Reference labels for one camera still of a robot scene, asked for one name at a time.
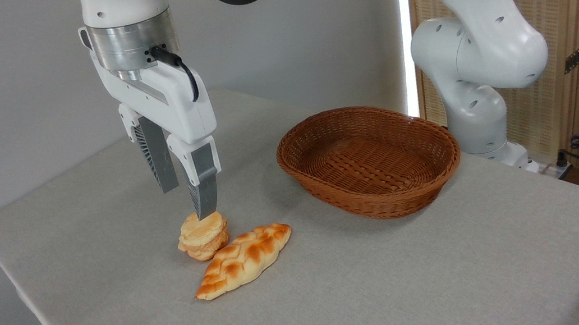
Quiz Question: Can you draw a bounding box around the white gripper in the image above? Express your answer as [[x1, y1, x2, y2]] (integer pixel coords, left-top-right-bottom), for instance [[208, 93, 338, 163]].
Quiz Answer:
[[90, 34, 230, 233]]

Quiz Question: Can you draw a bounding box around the round layered bread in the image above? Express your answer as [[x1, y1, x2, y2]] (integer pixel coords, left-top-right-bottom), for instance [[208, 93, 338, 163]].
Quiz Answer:
[[173, 208, 234, 265]]

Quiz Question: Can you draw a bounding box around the braided oblong bread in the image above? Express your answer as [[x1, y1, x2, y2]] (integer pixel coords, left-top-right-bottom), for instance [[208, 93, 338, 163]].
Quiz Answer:
[[187, 220, 301, 303]]

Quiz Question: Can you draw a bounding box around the brown wicker basket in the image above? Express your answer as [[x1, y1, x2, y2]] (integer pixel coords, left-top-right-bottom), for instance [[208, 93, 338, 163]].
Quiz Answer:
[[270, 92, 469, 235]]

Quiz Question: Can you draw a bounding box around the grey tablecloth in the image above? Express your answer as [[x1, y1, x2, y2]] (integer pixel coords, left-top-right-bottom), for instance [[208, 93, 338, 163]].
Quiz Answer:
[[0, 38, 579, 325]]

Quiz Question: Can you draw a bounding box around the white power strip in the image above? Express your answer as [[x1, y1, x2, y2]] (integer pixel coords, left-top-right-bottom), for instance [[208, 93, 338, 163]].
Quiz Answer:
[[526, 153, 576, 184]]

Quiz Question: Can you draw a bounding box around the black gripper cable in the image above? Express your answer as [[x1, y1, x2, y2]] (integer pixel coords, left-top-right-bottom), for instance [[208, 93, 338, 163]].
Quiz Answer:
[[148, 40, 201, 107]]

